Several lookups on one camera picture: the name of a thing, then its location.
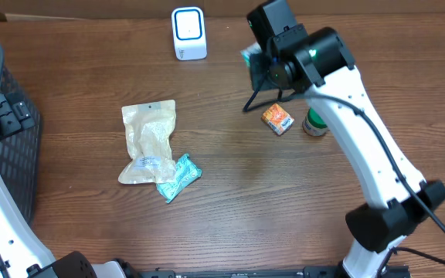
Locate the green lid jar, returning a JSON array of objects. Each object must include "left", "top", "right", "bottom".
[{"left": 302, "top": 108, "right": 328, "bottom": 137}]

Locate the grey plastic basket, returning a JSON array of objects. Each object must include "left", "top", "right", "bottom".
[{"left": 0, "top": 44, "right": 43, "bottom": 224}]

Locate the teal wipes packet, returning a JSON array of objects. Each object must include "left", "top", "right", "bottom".
[{"left": 156, "top": 154, "right": 202, "bottom": 203}]

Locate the orange tissue pack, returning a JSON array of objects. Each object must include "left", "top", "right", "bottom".
[{"left": 261, "top": 103, "right": 294, "bottom": 136}]

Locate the clear plastic bag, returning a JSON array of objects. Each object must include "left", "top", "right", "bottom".
[{"left": 118, "top": 100, "right": 176, "bottom": 185}]

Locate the teal tissue pack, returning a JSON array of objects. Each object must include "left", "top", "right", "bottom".
[{"left": 240, "top": 42, "right": 262, "bottom": 68}]

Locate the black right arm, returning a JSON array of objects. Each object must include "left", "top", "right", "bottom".
[{"left": 246, "top": 1, "right": 445, "bottom": 277}]

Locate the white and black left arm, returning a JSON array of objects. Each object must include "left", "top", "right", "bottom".
[{"left": 0, "top": 175, "right": 126, "bottom": 278}]

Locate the white barcode scanner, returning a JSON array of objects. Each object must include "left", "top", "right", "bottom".
[{"left": 172, "top": 6, "right": 207, "bottom": 61}]

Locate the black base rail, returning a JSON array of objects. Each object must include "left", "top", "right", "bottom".
[{"left": 114, "top": 266, "right": 413, "bottom": 278}]

